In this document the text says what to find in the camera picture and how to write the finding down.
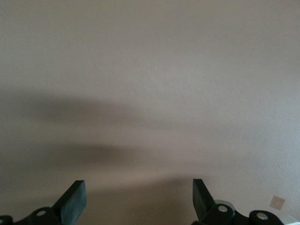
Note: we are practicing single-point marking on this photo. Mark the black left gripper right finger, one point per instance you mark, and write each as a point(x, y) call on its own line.
point(202, 206)

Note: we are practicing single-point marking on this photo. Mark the beige tape patch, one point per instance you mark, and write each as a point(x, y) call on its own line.
point(277, 203)

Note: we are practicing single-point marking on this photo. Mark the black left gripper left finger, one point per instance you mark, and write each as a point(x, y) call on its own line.
point(70, 206)

